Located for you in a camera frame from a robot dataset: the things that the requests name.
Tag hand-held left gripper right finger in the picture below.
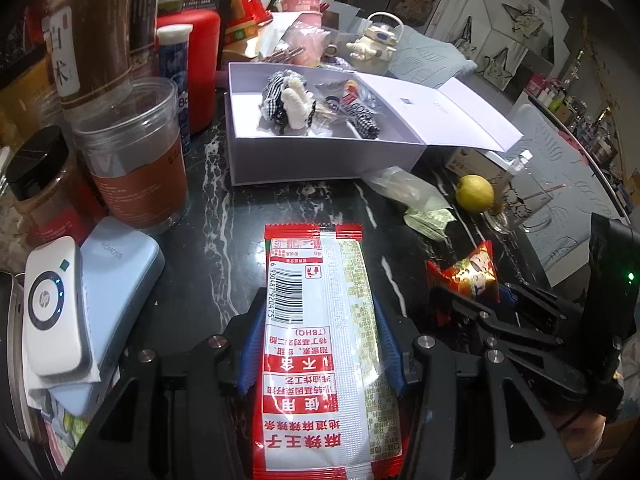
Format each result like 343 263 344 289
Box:
374 301 577 480

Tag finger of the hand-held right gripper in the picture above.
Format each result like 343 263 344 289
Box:
499 281 589 342
430 285 589 387

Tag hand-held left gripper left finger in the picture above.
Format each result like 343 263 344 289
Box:
65 287 267 480

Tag red and gold candy packet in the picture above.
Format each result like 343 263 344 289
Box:
426 240 502 304

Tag red and white snack packet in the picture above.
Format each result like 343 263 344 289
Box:
251 221 404 480

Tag lavender cardboard box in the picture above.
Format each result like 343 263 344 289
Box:
222 61 429 189

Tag black white checkered scrunchie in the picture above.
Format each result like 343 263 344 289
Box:
351 114 382 142

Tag black white gingham plush doll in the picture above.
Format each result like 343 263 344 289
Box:
259 71 319 134

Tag large chair with blue quilted cover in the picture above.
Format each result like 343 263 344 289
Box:
509 104 622 287

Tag glass mug with cartoon print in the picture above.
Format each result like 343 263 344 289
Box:
484 169 567 237

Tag green packet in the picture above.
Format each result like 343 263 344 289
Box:
404 206 457 242

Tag yellow lemon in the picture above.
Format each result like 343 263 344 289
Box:
454 174 496 214

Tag light blue power bank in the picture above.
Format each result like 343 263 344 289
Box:
49 216 167 419

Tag white medicine box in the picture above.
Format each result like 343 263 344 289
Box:
444 146 512 182

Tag clear plastic bag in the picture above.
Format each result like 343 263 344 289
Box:
361 166 452 212

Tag row of bottles on shelf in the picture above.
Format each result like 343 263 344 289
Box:
524 71 622 162

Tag white pocket device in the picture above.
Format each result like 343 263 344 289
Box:
23 236 92 379

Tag lavender box lid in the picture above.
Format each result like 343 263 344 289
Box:
354 71 524 154

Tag clear jar with orange label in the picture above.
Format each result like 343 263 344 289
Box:
74 78 194 234

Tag beige tote bag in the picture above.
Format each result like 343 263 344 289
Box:
404 0 442 17
459 14 477 54
501 1 544 37
486 46 517 87

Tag black lid spice jar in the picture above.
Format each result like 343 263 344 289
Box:
6 126 92 247

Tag small chair with blue quilted cover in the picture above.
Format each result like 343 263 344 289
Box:
389 24 479 77

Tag blue tablet tube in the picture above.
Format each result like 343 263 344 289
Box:
156 24 194 157

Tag white astronaut figurine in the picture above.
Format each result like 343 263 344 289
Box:
346 11 402 72

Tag red canister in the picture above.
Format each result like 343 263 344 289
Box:
154 9 222 134

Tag clear jar of brown powder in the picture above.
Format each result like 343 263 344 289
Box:
46 0 134 112

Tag clear jar with dark contents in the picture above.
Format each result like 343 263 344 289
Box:
130 0 162 54

